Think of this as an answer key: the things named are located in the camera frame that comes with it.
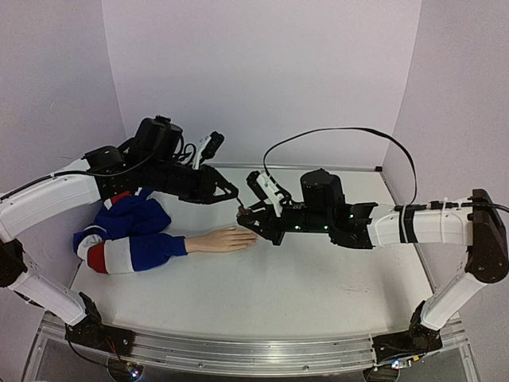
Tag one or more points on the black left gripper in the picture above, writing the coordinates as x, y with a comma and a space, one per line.
205, 192

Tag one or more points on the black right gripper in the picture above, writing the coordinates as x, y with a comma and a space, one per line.
276, 220

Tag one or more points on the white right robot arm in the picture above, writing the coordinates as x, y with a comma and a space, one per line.
473, 223

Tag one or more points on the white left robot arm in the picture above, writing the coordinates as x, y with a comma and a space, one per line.
151, 160

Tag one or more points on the mannequin hand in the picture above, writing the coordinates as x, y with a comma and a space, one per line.
224, 240

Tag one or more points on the blue white red sleeve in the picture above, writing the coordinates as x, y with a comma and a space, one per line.
128, 235

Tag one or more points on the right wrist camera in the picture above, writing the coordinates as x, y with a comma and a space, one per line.
268, 191

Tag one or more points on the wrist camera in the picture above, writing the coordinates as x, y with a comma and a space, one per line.
208, 148
268, 191

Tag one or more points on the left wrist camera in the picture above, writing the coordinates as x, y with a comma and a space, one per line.
208, 148

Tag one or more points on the aluminium table frame rail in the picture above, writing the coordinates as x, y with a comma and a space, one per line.
263, 358

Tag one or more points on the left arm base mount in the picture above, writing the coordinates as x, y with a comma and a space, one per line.
91, 332

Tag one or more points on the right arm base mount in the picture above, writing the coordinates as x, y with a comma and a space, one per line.
417, 340

